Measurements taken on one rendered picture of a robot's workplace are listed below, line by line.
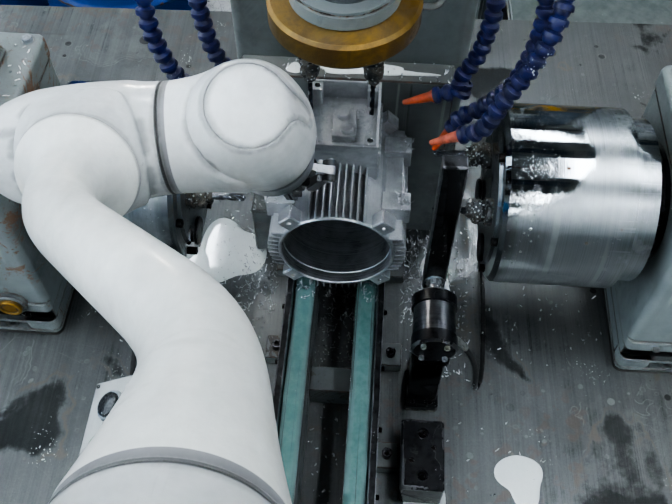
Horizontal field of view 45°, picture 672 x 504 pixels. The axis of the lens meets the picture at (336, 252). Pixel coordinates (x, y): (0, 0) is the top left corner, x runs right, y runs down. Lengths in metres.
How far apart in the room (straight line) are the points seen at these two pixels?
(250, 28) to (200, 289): 0.86
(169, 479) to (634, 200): 0.86
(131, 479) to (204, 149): 0.41
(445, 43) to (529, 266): 0.37
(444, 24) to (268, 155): 0.62
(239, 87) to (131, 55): 1.09
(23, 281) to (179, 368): 0.90
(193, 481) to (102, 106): 0.46
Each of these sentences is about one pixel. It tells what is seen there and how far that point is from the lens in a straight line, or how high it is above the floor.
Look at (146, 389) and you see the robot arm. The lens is 0.36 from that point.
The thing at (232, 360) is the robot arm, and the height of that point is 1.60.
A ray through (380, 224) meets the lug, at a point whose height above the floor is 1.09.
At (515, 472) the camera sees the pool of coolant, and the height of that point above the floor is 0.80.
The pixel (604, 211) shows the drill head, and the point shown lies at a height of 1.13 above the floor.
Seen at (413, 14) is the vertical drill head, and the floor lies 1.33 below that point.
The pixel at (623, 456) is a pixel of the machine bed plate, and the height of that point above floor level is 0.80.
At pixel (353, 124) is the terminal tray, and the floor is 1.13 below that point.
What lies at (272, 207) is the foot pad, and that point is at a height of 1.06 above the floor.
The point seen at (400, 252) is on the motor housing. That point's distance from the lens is 1.11.
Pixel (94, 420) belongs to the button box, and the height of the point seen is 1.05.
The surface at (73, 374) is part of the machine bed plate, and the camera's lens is 1.32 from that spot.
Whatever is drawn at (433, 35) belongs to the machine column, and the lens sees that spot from 1.25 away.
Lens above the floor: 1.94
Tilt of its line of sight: 56 degrees down
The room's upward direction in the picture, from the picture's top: straight up
